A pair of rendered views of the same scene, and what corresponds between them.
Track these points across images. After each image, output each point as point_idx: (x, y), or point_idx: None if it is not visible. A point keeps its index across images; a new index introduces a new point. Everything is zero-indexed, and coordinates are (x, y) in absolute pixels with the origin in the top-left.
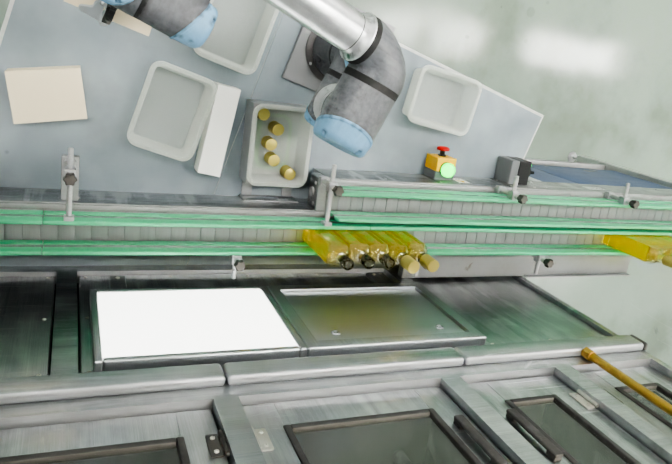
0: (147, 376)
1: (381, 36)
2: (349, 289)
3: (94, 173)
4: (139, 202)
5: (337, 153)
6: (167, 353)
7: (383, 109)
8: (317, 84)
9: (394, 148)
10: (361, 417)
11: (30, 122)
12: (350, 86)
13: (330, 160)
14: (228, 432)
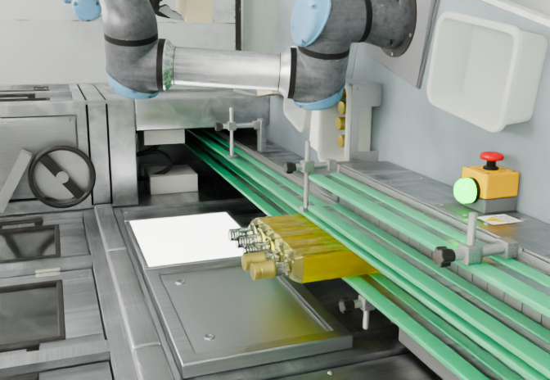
0: (109, 232)
1: None
2: (295, 291)
3: (295, 139)
4: (277, 160)
5: (406, 147)
6: (135, 232)
7: (108, 52)
8: (384, 57)
9: (457, 149)
10: (60, 305)
11: (260, 95)
12: None
13: (400, 155)
14: (51, 260)
